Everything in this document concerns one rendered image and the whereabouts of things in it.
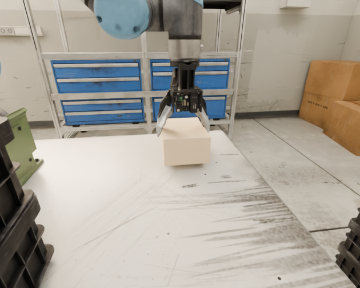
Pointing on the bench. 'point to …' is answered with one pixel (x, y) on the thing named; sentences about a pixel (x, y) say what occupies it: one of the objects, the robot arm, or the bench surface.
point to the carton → (185, 142)
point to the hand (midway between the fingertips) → (182, 134)
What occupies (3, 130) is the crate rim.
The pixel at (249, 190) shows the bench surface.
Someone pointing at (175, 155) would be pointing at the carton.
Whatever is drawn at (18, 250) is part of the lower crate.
